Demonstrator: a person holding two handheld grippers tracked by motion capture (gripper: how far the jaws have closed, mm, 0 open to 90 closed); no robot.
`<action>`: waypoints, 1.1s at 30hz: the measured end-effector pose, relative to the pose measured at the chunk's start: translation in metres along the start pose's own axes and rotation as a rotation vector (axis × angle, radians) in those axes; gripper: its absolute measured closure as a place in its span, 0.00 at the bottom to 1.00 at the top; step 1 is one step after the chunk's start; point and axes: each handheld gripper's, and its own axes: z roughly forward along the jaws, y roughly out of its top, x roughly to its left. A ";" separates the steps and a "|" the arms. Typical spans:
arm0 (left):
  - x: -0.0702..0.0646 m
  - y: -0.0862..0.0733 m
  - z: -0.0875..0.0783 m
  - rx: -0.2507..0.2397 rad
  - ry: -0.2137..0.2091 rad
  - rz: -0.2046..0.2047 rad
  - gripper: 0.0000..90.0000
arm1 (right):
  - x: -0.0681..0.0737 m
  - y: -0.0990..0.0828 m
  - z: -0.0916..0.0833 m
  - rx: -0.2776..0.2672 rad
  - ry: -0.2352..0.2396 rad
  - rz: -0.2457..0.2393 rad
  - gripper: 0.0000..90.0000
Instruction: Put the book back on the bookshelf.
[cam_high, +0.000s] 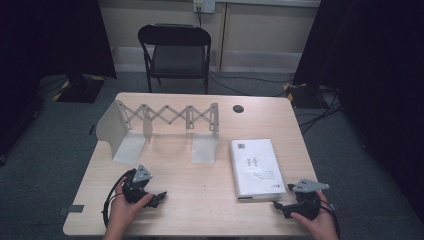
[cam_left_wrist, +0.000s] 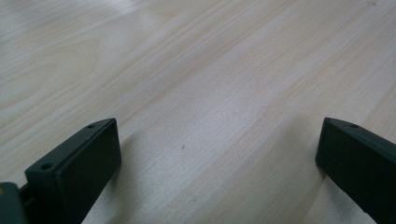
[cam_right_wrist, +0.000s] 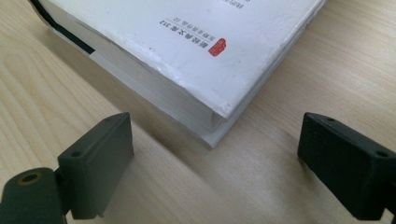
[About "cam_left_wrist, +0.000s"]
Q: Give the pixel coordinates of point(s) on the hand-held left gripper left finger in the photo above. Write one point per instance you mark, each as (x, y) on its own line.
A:
(77, 174)

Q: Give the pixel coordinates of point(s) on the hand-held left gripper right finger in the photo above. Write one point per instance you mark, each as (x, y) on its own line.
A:
(358, 165)

